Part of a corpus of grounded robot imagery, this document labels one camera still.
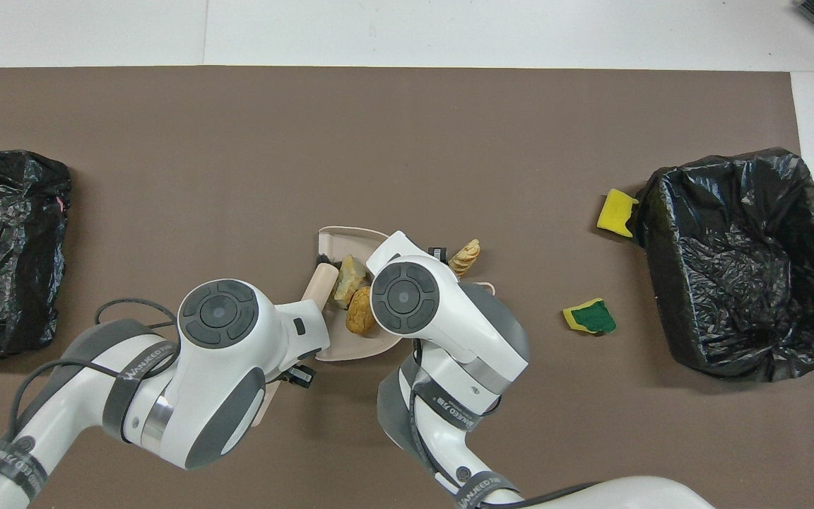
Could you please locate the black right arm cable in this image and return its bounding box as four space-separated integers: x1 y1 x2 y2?
407 338 598 509

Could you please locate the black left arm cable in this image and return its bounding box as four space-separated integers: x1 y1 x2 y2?
8 297 182 453

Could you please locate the beige plastic dustpan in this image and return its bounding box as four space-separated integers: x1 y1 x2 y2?
315 226 496 363

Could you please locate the yellow green sponge piece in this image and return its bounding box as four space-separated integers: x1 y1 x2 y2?
562 298 618 335

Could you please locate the beige hand brush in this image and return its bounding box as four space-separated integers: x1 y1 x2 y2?
252 254 341 428

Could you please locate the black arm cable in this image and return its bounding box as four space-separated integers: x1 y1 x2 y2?
407 338 598 509
8 297 182 453

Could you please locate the large pale bread chunk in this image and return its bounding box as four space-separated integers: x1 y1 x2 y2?
333 256 369 310

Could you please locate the beige rock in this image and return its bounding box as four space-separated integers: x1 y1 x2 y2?
447 238 481 278

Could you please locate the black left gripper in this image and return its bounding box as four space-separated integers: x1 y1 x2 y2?
280 363 317 390

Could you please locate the brown table mat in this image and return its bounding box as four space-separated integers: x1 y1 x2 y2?
0 66 814 509

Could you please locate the brown bread roll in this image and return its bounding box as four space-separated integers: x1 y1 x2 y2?
346 285 378 335

